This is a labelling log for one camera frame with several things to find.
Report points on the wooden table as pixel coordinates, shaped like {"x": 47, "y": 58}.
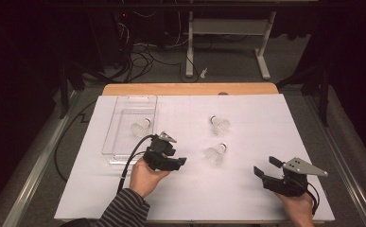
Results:
{"x": 187, "y": 89}

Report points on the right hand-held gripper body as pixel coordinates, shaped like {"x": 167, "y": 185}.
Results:
{"x": 289, "y": 186}

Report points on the person's right hand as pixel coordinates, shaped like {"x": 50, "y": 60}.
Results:
{"x": 300, "y": 206}

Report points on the small white floor object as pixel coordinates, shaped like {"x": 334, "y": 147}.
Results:
{"x": 204, "y": 73}

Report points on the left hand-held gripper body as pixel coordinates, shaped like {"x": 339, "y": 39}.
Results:
{"x": 158, "y": 157}

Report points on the white shuttlecock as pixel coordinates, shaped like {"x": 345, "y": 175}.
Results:
{"x": 139, "y": 128}
{"x": 220, "y": 125}
{"x": 216, "y": 153}

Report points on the person's left hand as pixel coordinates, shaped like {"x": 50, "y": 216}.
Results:
{"x": 144, "y": 179}

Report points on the black stand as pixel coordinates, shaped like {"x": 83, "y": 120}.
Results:
{"x": 324, "y": 101}
{"x": 64, "y": 94}

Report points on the clear plastic container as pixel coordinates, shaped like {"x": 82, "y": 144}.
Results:
{"x": 120, "y": 126}

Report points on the black equipment with red light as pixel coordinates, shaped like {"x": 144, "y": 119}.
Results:
{"x": 120, "y": 31}

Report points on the aluminium floor rail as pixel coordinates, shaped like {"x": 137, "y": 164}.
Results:
{"x": 35, "y": 171}
{"x": 344, "y": 176}

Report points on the white metal stand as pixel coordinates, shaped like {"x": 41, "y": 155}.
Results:
{"x": 228, "y": 26}

